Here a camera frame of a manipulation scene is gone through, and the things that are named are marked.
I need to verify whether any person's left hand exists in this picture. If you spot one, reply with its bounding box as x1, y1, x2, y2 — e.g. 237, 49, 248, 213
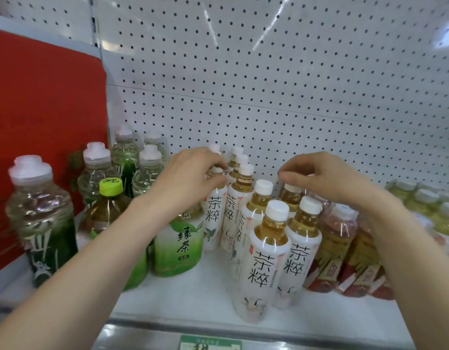
142, 147, 230, 224

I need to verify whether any person's right hand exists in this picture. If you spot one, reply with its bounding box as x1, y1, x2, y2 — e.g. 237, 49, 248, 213
277, 152, 379, 216

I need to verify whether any white label tea bottle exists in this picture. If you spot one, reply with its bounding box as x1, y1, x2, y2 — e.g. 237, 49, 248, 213
277, 182, 304, 220
202, 167, 229, 252

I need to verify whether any person's left forearm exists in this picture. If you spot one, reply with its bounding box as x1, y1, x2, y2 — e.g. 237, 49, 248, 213
0, 195, 181, 350

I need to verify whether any person's right forearm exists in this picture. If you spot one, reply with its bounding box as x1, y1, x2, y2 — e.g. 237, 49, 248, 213
356, 186, 449, 350

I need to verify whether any clear green white-cap bottle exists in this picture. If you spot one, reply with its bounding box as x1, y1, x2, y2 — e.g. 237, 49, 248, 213
77, 142, 121, 209
111, 125, 135, 199
5, 155, 78, 288
131, 144, 163, 198
144, 131, 169, 168

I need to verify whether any red label drink bottle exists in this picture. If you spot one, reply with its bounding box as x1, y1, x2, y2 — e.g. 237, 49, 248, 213
304, 202, 359, 293
338, 215, 384, 298
368, 273, 396, 300

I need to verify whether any white pegboard back panel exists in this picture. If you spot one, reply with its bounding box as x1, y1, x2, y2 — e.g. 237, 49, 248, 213
0, 0, 449, 202

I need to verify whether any group of white tea bottles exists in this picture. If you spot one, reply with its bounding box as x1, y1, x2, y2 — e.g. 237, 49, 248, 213
208, 144, 323, 323

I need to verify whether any green label tea bottle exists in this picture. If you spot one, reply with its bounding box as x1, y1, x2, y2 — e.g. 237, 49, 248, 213
153, 206, 205, 277

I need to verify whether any green cap tea bottle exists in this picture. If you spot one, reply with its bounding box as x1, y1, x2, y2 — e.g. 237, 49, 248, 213
77, 178, 149, 292

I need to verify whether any group of pale green bottles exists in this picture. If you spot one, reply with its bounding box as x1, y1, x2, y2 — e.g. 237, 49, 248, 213
384, 178, 449, 259

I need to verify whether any white store shelf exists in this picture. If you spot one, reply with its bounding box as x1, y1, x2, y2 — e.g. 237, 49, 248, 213
0, 208, 418, 350

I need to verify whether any red side panel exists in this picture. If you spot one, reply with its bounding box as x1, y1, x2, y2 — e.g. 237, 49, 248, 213
0, 27, 110, 277

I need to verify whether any green shelf price tag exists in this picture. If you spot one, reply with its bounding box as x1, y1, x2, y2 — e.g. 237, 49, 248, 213
180, 335, 242, 350

